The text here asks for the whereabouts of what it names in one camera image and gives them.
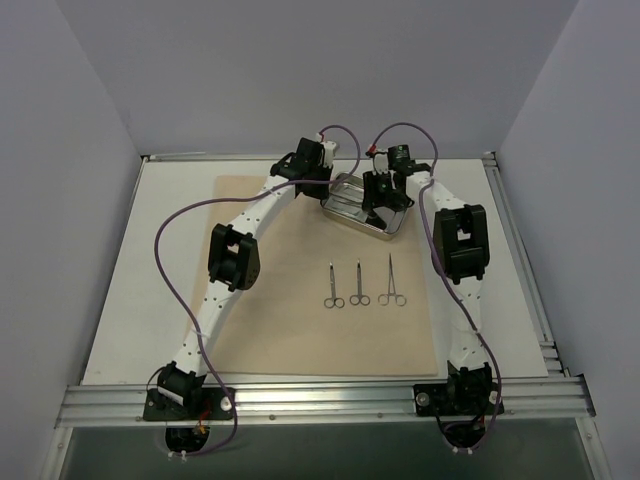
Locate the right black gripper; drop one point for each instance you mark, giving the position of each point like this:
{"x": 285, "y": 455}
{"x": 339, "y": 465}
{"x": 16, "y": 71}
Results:
{"x": 379, "y": 198}

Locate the front aluminium rail frame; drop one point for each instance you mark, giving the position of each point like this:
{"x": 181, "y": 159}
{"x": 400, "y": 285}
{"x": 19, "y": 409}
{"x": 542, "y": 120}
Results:
{"x": 333, "y": 403}

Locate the stainless steel instrument tray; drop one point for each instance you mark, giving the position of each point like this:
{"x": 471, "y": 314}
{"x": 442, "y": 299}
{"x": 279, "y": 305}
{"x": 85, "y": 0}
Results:
{"x": 344, "y": 205}

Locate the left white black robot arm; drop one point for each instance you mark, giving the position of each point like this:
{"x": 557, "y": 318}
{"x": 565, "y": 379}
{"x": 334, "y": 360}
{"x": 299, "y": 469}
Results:
{"x": 233, "y": 263}

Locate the steel forceps clamp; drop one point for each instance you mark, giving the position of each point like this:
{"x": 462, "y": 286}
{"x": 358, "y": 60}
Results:
{"x": 391, "y": 295}

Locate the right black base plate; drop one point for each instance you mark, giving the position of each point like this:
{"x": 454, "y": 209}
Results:
{"x": 454, "y": 400}

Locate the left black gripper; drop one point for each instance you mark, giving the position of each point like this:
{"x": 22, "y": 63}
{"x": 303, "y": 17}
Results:
{"x": 310, "y": 185}

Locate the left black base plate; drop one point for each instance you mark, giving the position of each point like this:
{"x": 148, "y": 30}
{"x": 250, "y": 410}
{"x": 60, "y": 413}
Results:
{"x": 209, "y": 403}

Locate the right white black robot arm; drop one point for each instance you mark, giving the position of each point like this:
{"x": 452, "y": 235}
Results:
{"x": 458, "y": 240}

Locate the steel surgical scissors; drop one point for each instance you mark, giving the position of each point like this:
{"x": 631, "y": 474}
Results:
{"x": 359, "y": 298}

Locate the beige surgical wrap cloth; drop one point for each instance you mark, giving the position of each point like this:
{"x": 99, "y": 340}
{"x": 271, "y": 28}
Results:
{"x": 280, "y": 325}

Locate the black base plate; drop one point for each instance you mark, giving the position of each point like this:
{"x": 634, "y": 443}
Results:
{"x": 209, "y": 403}
{"x": 454, "y": 400}

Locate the back aluminium rail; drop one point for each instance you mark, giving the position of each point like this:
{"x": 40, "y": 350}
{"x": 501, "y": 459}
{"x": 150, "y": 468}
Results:
{"x": 203, "y": 156}

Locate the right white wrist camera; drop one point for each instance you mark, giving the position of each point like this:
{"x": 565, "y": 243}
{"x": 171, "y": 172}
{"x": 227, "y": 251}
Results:
{"x": 379, "y": 158}

